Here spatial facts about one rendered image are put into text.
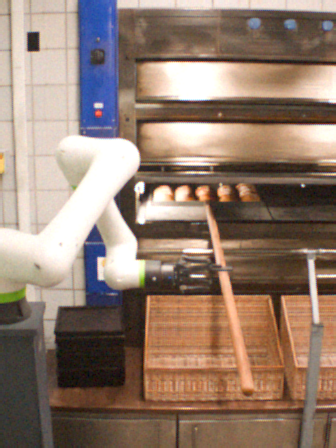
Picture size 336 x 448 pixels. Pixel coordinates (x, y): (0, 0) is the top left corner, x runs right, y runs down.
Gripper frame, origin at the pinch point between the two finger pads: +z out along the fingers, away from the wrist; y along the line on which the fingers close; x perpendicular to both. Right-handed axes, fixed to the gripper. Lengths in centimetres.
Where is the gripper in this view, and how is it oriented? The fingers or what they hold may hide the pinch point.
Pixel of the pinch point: (222, 274)
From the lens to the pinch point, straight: 228.0
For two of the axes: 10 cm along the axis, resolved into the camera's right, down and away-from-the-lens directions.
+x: 0.0, 2.6, -9.7
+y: 0.0, 9.7, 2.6
